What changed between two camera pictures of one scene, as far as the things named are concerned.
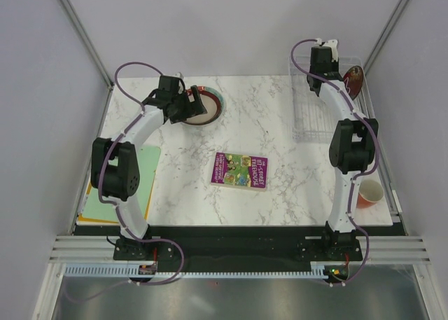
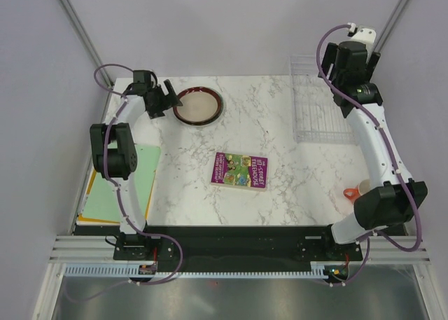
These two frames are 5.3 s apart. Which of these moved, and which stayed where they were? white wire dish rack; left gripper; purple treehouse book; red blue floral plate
Moved: left gripper
Stayed: purple treehouse book; white wire dish rack; red blue floral plate
